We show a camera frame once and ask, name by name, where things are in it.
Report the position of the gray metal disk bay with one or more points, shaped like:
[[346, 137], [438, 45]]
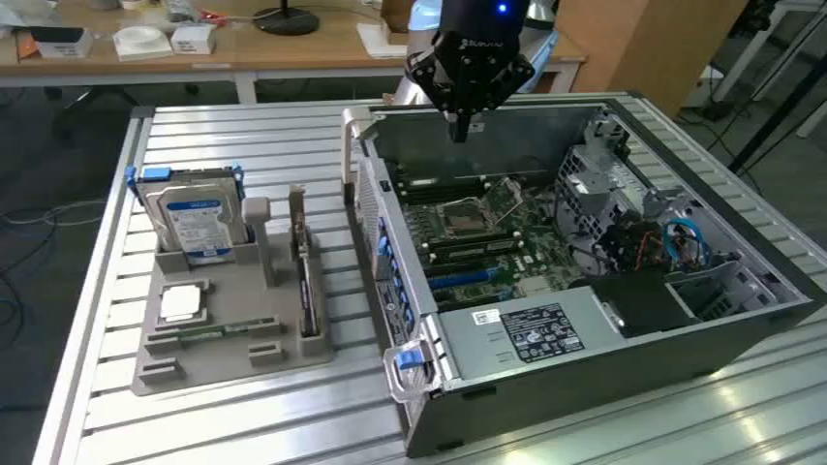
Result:
[[711, 290]]

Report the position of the black plastic shroud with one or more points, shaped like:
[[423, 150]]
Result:
[[639, 300]]

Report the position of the hard disk in blue caddy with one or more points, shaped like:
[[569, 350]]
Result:
[[194, 218]]

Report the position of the wooden cabinet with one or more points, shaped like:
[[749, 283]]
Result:
[[659, 58]]

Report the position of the white booklet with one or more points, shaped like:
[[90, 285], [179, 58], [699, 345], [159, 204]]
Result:
[[378, 43]]

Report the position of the black lamp base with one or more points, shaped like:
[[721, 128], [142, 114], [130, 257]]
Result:
[[287, 21]]

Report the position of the CPU socket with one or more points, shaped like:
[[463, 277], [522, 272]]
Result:
[[466, 218]]

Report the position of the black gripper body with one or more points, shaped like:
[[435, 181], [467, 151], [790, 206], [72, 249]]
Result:
[[478, 29]]

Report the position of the white boxes on desk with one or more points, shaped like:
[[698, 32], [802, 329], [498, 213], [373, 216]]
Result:
[[142, 43]]

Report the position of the graphics card with metal bracket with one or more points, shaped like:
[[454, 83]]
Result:
[[309, 300]]

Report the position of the green motherboard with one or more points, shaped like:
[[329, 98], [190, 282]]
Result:
[[533, 242]]

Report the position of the brown cardboard box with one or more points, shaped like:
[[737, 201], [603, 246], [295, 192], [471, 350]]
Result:
[[395, 14]]

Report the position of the silver CPU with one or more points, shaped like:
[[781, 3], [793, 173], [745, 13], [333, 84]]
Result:
[[181, 302]]

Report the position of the metal socket cover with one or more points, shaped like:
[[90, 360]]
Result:
[[505, 198]]

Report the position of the white cardboard box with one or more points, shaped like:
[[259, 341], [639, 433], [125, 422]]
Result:
[[193, 40]]

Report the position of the black open PC case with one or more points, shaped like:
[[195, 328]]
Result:
[[582, 387]]

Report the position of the perforated metal drive cage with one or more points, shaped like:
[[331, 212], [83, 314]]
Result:
[[589, 189]]

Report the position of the white box with black lid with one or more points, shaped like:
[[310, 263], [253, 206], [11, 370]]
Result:
[[62, 43]]

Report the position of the black chair base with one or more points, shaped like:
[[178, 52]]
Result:
[[85, 102]]

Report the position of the wooden desk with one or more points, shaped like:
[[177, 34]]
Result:
[[291, 48]]

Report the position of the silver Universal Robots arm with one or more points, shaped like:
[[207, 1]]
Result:
[[410, 92]]

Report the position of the blue case latch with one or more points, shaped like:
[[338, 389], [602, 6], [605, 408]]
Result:
[[407, 362]]

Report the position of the gray power supply unit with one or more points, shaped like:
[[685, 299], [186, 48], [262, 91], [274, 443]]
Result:
[[466, 349]]

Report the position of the gray plastic parts rack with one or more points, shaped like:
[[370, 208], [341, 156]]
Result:
[[239, 290]]

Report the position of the green RAM stick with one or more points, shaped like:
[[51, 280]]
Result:
[[214, 331]]

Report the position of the black stand pole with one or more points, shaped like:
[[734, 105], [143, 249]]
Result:
[[769, 106]]

